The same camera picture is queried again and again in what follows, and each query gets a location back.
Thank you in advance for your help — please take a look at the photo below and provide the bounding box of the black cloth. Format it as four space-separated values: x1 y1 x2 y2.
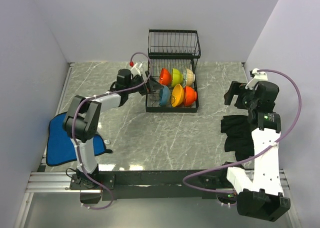
220 115 255 161

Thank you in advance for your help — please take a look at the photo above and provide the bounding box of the black wire dish rack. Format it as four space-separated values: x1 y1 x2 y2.
145 29 201 113

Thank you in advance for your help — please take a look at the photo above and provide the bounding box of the aluminium frame rail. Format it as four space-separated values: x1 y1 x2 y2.
24 171 83 193

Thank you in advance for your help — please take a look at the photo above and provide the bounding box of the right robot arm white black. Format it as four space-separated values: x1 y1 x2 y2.
219 81 291 222

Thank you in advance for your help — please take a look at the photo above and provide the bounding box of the purple cable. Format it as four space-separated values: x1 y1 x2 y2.
71 52 153 211
182 69 303 206

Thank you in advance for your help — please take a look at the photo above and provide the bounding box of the black base beam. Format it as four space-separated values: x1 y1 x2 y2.
69 169 241 201

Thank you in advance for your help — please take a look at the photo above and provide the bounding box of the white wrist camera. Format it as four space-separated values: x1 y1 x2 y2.
245 69 268 90
129 61 144 77

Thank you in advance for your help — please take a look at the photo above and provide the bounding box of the yellow-orange bowl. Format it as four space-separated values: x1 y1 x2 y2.
171 84 185 107

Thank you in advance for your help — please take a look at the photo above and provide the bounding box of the red-orange bowl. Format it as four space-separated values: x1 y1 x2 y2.
183 86 197 106
159 68 172 86

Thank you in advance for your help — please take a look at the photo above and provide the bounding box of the blue bowl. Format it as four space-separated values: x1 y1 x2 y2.
159 85 171 106

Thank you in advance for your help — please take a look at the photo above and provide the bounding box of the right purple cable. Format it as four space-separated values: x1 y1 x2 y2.
182 69 303 206

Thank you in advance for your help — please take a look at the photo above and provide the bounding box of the lime green bowl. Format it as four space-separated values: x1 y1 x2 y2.
171 68 183 87

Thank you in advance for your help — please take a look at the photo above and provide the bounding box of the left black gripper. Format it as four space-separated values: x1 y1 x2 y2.
126 70 164 95

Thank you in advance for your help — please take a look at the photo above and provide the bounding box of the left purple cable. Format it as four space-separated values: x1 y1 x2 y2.
71 52 153 211

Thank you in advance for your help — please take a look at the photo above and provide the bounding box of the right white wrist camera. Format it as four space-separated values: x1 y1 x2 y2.
245 69 268 90

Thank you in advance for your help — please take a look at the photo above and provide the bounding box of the blue cloth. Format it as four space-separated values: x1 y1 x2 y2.
46 112 113 167

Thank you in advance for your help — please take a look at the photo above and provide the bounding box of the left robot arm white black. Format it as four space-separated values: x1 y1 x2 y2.
62 69 163 189

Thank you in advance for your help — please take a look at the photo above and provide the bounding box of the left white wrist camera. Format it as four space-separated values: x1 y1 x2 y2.
129 61 144 77

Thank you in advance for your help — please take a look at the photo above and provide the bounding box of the patterned white teal bowl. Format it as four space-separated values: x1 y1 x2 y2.
182 68 196 86

